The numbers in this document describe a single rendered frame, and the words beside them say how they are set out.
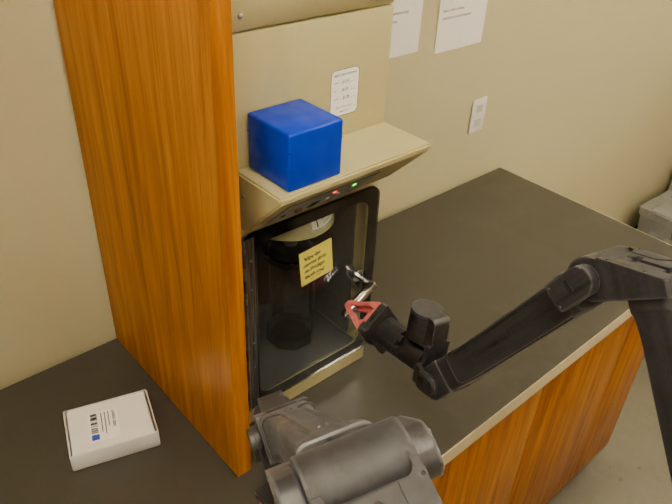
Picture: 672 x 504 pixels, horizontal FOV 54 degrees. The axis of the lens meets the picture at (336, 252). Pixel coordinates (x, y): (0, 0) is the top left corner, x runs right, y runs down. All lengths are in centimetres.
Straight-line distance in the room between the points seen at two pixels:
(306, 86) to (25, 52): 51
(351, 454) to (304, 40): 71
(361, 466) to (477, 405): 103
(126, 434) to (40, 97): 64
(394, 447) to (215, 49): 54
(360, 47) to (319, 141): 22
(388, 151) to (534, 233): 103
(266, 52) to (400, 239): 104
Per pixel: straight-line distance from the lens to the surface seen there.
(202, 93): 87
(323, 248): 121
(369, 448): 44
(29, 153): 136
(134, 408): 139
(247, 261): 110
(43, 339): 157
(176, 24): 89
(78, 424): 139
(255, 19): 97
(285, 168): 94
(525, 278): 185
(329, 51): 107
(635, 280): 83
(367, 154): 108
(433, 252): 188
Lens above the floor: 198
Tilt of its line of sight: 34 degrees down
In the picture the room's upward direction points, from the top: 3 degrees clockwise
